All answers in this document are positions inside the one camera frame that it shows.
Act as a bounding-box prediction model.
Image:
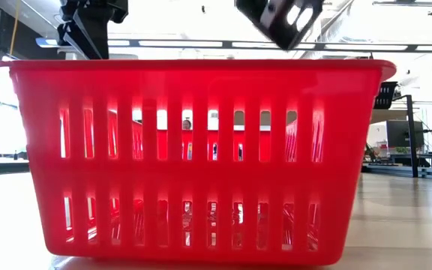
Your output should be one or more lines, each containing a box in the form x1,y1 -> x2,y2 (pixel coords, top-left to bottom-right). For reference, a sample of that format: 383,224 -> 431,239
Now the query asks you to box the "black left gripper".
56,0 -> 130,61

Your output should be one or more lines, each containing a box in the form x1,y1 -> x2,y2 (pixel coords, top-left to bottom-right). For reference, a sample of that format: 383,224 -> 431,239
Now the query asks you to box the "red slotted plastic basket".
0,58 -> 398,267

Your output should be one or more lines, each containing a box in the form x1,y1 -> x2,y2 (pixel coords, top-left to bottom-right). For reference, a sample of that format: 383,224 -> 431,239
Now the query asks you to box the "black slotted plastic basket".
233,0 -> 325,52
373,81 -> 399,95
373,91 -> 396,110

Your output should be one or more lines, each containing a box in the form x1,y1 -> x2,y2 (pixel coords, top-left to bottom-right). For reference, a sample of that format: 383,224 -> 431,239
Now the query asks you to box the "dark computer monitor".
385,118 -> 426,150

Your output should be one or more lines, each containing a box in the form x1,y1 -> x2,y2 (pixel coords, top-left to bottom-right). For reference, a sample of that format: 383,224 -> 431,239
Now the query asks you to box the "thin yellow cable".
8,0 -> 21,57

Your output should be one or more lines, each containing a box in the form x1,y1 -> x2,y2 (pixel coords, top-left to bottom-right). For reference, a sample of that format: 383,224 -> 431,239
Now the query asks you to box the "black aluminium table frame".
361,163 -> 432,183

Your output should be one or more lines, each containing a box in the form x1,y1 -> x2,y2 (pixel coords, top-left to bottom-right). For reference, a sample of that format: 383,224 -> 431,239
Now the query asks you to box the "wooden shelf with black frame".
367,93 -> 419,179

